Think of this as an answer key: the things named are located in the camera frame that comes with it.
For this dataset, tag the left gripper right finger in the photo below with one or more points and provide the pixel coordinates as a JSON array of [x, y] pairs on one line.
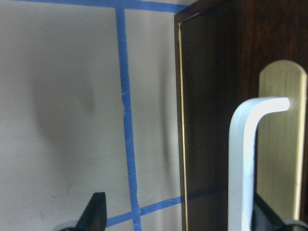
[[265, 219]]

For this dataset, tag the wooden drawer with handle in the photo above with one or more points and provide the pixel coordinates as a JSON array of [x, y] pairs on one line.
[[268, 147]]

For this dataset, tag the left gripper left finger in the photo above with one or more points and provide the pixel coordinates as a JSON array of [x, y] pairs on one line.
[[94, 216]]

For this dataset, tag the dark wooden drawer cabinet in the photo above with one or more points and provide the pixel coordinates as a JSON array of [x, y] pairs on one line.
[[221, 47]]

